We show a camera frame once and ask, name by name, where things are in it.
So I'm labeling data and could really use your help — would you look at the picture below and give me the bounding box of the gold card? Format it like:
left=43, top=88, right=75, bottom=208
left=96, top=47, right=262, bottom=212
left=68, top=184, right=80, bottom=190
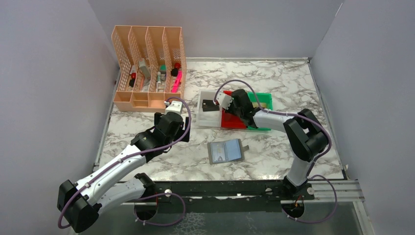
left=253, top=102, right=267, bottom=108

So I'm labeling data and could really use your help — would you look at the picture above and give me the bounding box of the green plastic bin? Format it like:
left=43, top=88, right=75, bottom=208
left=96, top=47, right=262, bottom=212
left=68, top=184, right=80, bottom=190
left=247, top=92, right=274, bottom=132

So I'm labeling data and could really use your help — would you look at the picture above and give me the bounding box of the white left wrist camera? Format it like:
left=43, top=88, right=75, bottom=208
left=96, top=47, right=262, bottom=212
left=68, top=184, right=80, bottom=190
left=164, top=100, right=183, bottom=115

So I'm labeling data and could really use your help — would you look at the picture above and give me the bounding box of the grey metal card holder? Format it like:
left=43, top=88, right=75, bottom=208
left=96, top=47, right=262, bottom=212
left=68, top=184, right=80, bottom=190
left=207, top=139, right=250, bottom=165

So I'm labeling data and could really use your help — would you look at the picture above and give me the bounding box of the peach plastic desk organizer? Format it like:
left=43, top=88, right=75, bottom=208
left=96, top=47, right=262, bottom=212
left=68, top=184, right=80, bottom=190
left=111, top=25, right=187, bottom=112

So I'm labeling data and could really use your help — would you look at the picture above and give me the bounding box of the pink highlighter pen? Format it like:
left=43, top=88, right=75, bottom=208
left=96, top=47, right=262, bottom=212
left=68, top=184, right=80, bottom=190
left=171, top=70, right=183, bottom=93

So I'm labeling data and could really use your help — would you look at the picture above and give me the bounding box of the green capped bottle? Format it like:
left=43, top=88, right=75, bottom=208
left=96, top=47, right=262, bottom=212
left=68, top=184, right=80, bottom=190
left=159, top=65, right=167, bottom=82

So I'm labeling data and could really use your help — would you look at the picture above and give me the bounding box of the purple cable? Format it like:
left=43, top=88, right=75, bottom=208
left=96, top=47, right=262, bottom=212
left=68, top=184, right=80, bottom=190
left=213, top=79, right=339, bottom=224
left=57, top=97, right=192, bottom=229

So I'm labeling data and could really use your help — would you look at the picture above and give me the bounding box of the black card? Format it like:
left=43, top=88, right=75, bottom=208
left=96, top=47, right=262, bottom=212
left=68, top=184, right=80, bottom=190
left=202, top=99, right=220, bottom=112

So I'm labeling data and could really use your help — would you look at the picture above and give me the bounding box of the black mounting rail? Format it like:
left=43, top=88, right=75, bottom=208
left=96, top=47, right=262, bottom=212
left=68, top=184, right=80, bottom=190
left=81, top=180, right=315, bottom=215

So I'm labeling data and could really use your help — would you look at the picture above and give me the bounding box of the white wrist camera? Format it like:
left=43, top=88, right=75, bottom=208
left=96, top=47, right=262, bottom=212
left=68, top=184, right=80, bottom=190
left=215, top=92, right=232, bottom=110
left=164, top=100, right=183, bottom=115

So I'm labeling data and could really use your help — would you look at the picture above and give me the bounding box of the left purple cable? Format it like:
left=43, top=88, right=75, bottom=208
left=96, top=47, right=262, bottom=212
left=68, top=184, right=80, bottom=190
left=57, top=97, right=192, bottom=229

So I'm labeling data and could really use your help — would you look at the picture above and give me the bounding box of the white plastic bin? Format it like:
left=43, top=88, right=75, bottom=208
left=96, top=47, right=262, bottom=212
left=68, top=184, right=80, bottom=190
left=196, top=90, right=222, bottom=128

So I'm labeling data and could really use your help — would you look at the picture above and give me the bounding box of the red plastic bin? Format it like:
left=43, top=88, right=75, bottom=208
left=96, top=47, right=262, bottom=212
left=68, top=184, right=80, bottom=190
left=221, top=101, right=247, bottom=129

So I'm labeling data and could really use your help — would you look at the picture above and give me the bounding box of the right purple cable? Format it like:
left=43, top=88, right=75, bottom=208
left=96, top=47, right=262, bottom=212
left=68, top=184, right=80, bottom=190
left=213, top=79, right=339, bottom=224

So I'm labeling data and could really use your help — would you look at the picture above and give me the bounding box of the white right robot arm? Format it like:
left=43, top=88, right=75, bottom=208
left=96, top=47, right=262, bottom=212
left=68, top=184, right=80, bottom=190
left=214, top=89, right=332, bottom=195

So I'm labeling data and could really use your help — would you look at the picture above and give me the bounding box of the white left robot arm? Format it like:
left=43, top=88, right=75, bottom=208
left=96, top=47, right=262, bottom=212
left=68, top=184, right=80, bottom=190
left=57, top=112, right=191, bottom=233

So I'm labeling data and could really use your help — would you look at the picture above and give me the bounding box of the red black stamp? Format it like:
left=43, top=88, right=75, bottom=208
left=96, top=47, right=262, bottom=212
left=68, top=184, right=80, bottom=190
left=170, top=63, right=181, bottom=77

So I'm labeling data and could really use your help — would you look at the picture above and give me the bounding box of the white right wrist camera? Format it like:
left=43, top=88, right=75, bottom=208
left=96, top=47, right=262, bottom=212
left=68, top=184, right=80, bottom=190
left=215, top=92, right=232, bottom=110

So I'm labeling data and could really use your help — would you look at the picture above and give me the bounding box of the grey box in organizer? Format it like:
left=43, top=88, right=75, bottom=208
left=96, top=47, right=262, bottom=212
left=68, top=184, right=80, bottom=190
left=138, top=58, right=151, bottom=79

